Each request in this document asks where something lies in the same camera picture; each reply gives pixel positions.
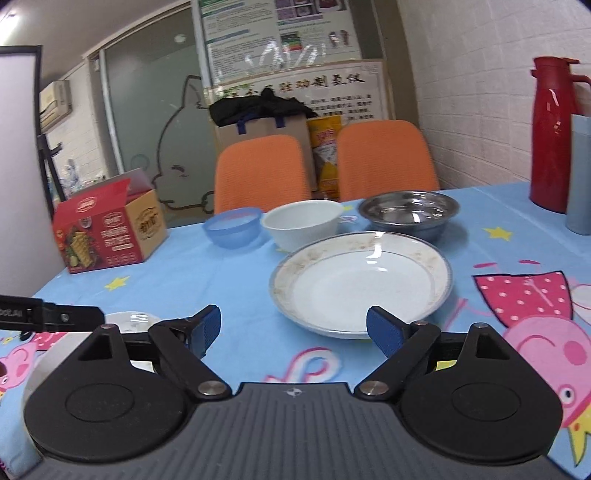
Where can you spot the brown cardboard box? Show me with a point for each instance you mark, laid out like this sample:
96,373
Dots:
295,127

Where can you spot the blue plastic bowl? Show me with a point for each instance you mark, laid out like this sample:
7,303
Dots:
233,228

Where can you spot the orange chair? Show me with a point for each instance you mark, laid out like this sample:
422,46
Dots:
385,159
261,175

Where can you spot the large floral rim white plate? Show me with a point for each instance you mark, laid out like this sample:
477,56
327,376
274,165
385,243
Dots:
360,286

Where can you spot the wall poster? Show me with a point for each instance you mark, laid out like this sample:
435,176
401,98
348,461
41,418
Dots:
258,32

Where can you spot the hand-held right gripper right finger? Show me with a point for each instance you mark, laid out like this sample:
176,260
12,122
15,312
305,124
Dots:
382,330

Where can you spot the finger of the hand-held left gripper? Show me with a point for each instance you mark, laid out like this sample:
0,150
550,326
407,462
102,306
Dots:
74,316

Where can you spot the black easel stand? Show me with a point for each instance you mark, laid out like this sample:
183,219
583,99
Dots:
46,161

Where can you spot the wall air conditioner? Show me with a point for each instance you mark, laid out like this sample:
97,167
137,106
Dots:
55,104

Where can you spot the black bag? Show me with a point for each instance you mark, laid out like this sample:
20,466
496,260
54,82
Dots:
263,107

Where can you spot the frosted glass door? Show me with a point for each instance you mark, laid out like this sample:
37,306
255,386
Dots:
143,101

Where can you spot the blue cartoon print tablecloth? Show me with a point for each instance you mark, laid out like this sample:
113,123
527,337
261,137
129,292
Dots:
221,286

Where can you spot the grey blue cup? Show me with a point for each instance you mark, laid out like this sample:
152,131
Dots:
581,184

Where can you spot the small white plate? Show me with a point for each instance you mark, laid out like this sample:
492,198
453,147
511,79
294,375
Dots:
134,320

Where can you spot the white ceramic bowl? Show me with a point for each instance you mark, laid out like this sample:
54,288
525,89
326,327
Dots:
300,226

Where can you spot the white framed notice board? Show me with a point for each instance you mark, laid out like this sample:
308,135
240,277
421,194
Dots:
351,92

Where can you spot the stainless steel bowl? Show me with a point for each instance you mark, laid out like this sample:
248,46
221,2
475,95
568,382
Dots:
408,212

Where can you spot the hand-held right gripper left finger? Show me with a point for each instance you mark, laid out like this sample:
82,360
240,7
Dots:
207,328

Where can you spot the red thermos jug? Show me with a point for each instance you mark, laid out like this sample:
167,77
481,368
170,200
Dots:
551,138

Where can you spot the white projection screen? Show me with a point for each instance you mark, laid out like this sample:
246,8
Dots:
21,175

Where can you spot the red snack carton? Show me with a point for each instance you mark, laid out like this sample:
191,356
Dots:
101,230

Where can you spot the yellow printed bag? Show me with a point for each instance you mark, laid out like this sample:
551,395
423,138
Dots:
325,152

